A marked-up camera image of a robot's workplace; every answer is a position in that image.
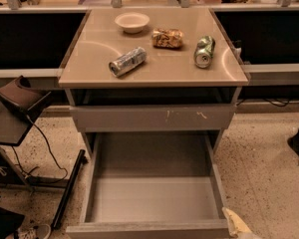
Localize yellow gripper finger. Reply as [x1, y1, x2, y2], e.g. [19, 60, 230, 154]
[222, 207, 260, 239]

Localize grey drawer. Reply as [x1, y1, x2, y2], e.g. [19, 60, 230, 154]
[67, 132, 229, 239]
[70, 104, 236, 132]

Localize grey drawer cabinet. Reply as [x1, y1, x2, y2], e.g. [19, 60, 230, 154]
[59, 7, 248, 150]

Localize black floor bar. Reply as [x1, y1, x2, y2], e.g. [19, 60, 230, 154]
[51, 149, 85, 230]

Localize crushed green can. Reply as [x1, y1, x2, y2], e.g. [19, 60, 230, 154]
[193, 36, 215, 69]

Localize silver soda can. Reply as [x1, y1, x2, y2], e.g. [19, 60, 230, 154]
[109, 47, 147, 78]

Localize crushed brown can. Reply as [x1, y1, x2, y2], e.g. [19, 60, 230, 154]
[151, 28, 183, 49]

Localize white sneaker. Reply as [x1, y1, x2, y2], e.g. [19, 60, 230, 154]
[14, 224, 51, 239]

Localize white bowl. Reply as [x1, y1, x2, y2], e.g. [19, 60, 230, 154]
[115, 12, 150, 34]

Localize dark side stand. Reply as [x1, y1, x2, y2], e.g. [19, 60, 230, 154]
[0, 76, 52, 188]

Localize black cable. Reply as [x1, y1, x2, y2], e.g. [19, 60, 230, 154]
[11, 117, 69, 186]

